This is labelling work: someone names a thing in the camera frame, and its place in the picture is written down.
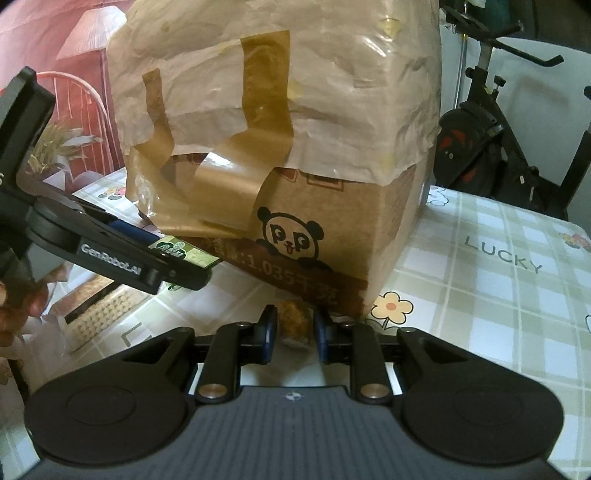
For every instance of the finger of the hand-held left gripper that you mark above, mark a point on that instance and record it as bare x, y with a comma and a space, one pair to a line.
124, 265
131, 230

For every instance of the cardboard box with plastic liner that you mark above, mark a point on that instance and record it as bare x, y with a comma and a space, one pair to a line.
323, 138

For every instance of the person's left hand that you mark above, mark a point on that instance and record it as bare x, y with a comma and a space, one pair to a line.
32, 302

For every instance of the green snack packet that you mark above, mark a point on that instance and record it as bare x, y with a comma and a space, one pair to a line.
184, 250

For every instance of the black exercise bike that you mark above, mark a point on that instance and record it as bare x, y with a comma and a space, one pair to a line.
480, 152

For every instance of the metal pole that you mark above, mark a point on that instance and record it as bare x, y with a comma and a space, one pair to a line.
462, 74

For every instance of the green checkered tablecloth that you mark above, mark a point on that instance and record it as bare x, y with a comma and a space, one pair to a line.
485, 295

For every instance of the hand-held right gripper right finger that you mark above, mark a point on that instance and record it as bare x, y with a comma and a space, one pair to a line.
322, 336

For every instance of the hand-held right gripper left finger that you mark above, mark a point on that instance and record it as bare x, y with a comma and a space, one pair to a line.
269, 334

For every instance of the small brown snack piece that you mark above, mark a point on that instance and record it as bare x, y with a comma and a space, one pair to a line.
294, 323

